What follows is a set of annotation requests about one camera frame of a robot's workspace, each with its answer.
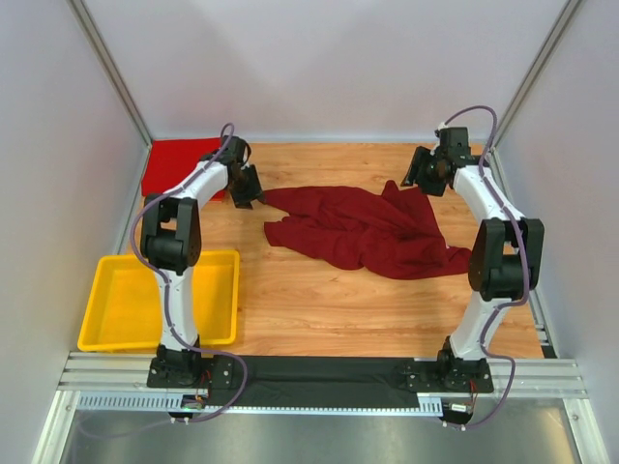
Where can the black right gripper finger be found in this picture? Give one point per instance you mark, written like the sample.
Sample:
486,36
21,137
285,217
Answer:
435,187
418,161

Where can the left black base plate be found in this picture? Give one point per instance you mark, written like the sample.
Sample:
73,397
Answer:
192,372

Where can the right aluminium frame post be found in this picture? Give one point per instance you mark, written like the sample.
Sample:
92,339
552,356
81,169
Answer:
549,44

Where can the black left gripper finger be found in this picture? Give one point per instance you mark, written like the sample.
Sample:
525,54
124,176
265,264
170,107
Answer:
252,190
241,197

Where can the dark red t-shirt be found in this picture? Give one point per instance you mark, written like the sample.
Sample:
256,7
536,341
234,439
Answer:
393,234

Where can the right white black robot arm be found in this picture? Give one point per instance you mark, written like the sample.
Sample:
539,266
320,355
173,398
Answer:
506,257

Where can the bright red folded t-shirt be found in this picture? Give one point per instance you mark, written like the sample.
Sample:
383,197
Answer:
172,160

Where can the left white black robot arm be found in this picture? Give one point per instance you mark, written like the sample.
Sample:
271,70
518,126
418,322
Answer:
170,240

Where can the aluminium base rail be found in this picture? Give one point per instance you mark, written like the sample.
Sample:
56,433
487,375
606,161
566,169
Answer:
535,378

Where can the aluminium frame post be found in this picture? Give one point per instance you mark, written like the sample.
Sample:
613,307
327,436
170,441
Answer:
549,44
95,38

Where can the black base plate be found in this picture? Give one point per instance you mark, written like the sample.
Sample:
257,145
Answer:
192,372
457,376

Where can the yellow plastic bin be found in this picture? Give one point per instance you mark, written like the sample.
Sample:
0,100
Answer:
124,311

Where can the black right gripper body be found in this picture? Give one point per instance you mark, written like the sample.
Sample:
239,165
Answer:
425,170

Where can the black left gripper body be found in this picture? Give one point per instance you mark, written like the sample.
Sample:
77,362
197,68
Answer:
247,188

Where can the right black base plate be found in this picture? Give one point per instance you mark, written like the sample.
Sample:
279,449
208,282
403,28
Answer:
457,376

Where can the left aluminium frame post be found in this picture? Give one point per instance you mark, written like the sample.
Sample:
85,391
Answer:
95,38

